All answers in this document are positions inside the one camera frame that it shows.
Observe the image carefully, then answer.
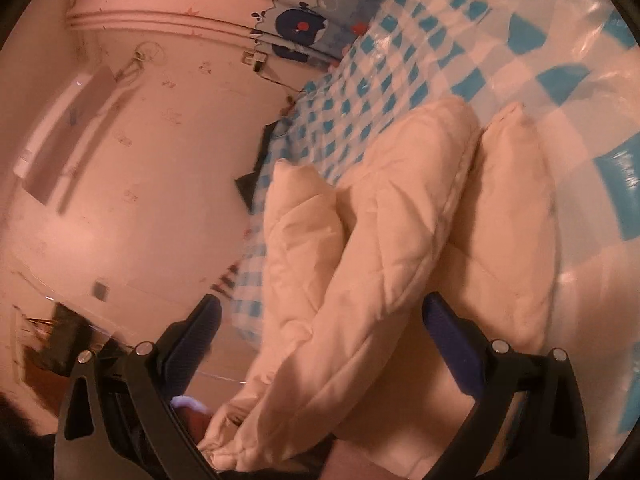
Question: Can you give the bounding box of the white air conditioner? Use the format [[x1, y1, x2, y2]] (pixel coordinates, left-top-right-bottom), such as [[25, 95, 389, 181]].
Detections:
[[12, 65, 121, 206]]

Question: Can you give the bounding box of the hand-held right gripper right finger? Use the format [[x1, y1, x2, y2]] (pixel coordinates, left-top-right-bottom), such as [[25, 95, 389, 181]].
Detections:
[[420, 292, 590, 480]]

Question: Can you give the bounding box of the round wall hook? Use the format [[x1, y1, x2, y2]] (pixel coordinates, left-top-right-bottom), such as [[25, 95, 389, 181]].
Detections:
[[120, 42, 165, 81]]

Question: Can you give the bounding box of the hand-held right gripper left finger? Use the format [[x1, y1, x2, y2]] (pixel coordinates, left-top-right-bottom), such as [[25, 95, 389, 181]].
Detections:
[[54, 294, 223, 480]]

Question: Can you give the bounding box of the whale print curtain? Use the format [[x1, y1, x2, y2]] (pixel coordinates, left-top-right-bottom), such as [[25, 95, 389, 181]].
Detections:
[[65, 0, 406, 68]]

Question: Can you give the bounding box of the dark box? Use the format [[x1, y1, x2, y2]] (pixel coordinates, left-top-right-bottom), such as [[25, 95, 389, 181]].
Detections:
[[37, 302, 86, 376]]

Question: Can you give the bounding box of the blue checkered bed cover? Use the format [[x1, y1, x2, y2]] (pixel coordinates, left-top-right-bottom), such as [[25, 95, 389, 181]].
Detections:
[[210, 0, 640, 441]]

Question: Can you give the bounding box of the white quilted jacket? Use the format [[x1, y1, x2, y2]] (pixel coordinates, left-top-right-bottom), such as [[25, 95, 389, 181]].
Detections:
[[195, 97, 558, 471]]

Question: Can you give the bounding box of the black cable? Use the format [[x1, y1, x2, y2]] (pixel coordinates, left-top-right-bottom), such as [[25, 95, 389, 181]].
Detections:
[[260, 67, 303, 111]]

